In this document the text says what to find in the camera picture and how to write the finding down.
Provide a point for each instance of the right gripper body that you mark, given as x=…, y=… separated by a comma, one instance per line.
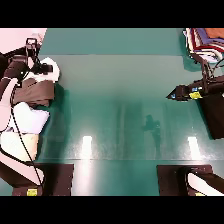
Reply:
x=186, y=92

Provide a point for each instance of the white garment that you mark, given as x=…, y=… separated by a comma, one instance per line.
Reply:
x=15, y=38

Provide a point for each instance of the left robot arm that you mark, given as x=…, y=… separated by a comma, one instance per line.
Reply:
x=31, y=118

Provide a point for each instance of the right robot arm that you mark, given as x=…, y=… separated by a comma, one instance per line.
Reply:
x=213, y=113

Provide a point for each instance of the heap of clothes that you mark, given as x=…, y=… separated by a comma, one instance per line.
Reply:
x=206, y=53

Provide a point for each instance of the blue garment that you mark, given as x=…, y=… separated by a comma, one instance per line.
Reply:
x=208, y=39

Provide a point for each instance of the orange garment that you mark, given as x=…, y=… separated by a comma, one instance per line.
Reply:
x=215, y=32

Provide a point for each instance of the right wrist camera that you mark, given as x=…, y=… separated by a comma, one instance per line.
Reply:
x=206, y=76

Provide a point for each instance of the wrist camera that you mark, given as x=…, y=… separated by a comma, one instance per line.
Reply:
x=206, y=76
x=31, y=42

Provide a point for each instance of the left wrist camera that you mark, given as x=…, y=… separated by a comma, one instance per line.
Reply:
x=31, y=42

